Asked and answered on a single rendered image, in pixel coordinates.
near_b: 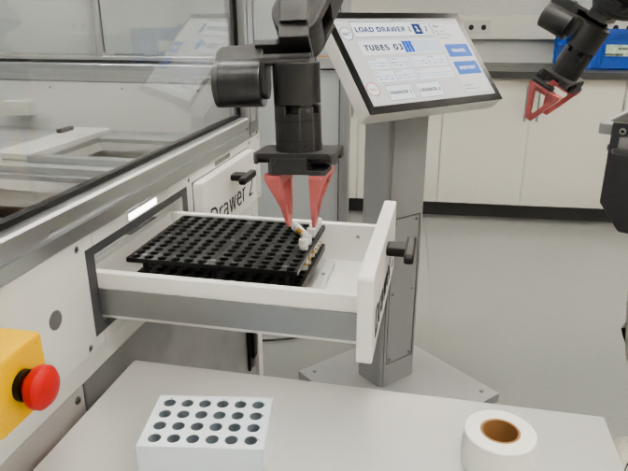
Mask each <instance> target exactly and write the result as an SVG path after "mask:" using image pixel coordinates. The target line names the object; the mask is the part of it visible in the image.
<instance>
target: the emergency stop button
mask: <svg viewBox="0 0 628 471"><path fill-rule="evenodd" d="M59 390H60V376H59V374H58V372H57V370H56V368H55V367H54V366H52V365H49V364H40V365H38V366H36V367H34V368H33V369H32V370H31V371H30V373H29V374H28V376H27V377H26V378H25V379H24V380H23V382H22V385H21V393H22V400H23V402H24V404H25V405H26V406H27V407H28V408H29V409H32V410H37V411H41V410H44V409H45V408H47V407H48V406H49V405H51V404H52V403H53V402H54V400H55V399H56V397H57V395H58V392H59Z"/></svg>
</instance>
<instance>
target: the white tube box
mask: <svg viewBox="0 0 628 471"><path fill-rule="evenodd" d="M273 429H274V411H273V397H271V398H270V397H238V396H201V395H160V396H159V398H158V400H157V402H156V405H155V407H154V409H153V410H152V412H151V414H150V417H149V419H148V421H147V423H146V426H145V428H144V430H143V432H142V434H141V436H140V438H139V439H138V441H137V443H136V457H137V464H138V471H266V469H267V464H268V457H269V451H270V446H271V440H272V434H273Z"/></svg>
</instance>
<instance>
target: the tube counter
mask: <svg viewBox="0 0 628 471"><path fill-rule="evenodd" d="M390 41H391V43H392V46H393V48H394V50H395V52H396V53H415V52H435V51H443V50H442V49H441V47H440V45H439V43H438V41H437V39H406V40H390Z"/></svg>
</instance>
